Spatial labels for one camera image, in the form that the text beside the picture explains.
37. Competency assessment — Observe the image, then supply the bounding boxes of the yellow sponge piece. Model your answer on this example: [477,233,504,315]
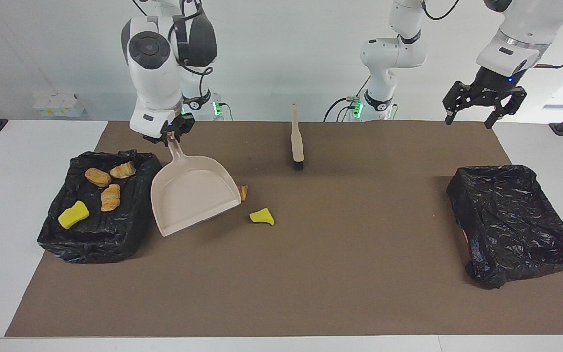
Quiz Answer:
[249,207,275,226]
[58,201,90,230]

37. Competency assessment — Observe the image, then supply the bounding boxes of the black bag lined bin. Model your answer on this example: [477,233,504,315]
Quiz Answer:
[446,164,563,290]
[37,150,164,264]

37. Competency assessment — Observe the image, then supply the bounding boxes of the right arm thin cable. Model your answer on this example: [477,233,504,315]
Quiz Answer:
[132,0,214,103]

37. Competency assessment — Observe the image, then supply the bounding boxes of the beige plastic dustpan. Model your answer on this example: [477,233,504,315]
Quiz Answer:
[150,132,242,237]

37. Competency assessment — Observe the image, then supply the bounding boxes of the brown bread roll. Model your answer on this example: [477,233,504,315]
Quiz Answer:
[85,168,112,188]

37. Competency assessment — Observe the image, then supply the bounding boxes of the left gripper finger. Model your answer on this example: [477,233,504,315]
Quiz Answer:
[486,87,528,130]
[443,80,480,126]

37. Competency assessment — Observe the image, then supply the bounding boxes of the beige brush black bristles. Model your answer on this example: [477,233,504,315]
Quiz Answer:
[291,102,305,171]

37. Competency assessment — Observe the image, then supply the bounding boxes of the flaky pastry piece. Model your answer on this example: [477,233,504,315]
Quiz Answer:
[101,184,122,212]
[110,161,136,179]

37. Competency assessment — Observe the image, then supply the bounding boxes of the left arm base cable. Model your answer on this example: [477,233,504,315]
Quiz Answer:
[323,97,360,122]

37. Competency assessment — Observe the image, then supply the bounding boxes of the white cardboard box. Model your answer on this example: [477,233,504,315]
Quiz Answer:
[32,93,87,118]

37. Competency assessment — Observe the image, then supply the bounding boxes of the brown table mat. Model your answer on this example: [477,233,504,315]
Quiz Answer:
[5,121,563,338]

